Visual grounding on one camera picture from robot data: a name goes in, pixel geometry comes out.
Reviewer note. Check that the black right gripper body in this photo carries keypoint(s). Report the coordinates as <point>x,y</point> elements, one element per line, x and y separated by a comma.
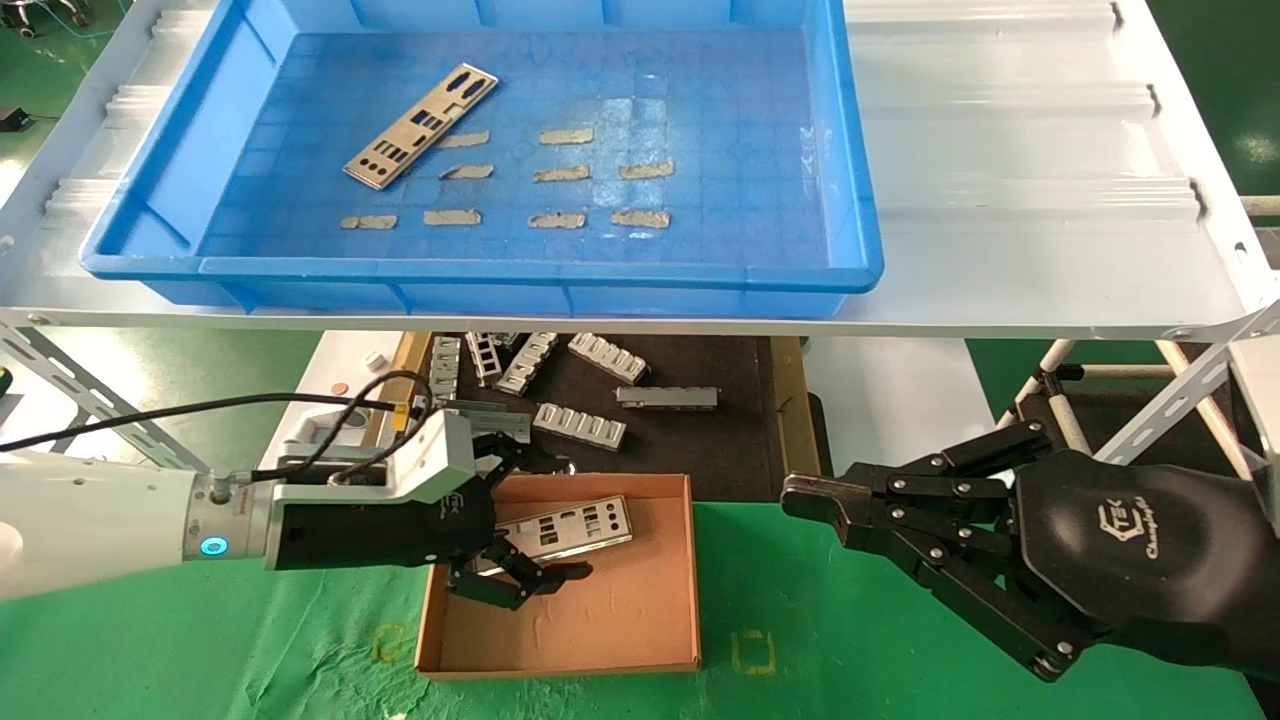
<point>1130,540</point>

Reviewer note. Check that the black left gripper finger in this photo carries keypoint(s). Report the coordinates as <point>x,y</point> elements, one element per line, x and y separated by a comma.
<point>510,458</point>
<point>520,590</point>

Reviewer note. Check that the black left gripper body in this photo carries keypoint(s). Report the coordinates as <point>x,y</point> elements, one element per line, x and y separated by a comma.
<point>380,535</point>

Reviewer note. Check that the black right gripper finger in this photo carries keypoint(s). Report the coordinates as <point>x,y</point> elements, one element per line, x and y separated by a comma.
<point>900,490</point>
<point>980,580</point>

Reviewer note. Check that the silver slotted shield plate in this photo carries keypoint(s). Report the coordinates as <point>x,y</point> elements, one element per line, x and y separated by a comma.
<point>580,525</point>

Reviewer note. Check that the brown cardboard box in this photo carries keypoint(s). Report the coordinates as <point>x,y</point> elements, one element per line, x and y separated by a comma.
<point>620,620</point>

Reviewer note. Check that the blue plastic tray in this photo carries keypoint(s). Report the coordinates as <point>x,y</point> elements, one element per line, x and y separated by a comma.
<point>700,120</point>

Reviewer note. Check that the small black box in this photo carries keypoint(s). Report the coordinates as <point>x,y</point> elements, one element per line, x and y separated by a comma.
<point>12,120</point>

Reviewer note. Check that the large grey metal chassis plate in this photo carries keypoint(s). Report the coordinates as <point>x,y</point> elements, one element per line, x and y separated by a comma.
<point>500,420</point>

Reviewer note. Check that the white pipe fitting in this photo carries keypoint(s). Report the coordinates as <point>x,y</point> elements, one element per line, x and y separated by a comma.
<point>320,430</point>

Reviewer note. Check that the perforated metal angle brace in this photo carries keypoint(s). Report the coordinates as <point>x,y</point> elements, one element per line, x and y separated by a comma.
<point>1180,400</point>
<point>60,370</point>

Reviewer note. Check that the green cloth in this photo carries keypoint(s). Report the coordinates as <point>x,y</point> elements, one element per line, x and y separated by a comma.
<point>780,600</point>

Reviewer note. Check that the small white cap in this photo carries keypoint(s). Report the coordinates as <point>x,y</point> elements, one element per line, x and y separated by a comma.
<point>375,360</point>

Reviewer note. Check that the grey closed metal bar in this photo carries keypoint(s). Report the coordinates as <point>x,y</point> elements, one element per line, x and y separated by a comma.
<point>667,397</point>

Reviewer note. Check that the grey tape strip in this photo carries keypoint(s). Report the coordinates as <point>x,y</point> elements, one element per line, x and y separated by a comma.
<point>467,172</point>
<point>467,139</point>
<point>368,222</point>
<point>645,171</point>
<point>561,174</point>
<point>566,136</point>

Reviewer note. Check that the white metal shelf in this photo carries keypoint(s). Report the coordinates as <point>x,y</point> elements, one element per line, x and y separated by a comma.
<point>1000,200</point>

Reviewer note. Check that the silver shield plate round holes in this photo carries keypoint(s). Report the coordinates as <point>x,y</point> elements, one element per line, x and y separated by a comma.
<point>420,125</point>

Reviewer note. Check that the white horizontal pipe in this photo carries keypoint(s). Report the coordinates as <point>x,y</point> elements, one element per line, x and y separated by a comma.
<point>1262,205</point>

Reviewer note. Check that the black office chair base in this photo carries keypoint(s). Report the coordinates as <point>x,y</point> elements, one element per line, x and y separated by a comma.
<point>25,28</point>

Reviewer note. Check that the grey slotted metal bracket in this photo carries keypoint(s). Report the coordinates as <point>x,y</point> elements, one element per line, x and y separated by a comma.
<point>527,362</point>
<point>607,357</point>
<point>483,355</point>
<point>580,425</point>
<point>445,368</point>

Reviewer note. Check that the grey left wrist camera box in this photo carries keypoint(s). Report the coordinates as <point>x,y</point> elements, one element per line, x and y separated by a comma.
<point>430,460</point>

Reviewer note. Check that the black mat wooden frame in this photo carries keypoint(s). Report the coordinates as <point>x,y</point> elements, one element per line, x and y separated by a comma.
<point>700,450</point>

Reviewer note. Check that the white pipe frame black joints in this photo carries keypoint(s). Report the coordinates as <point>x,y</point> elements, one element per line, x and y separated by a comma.
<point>1055,358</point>

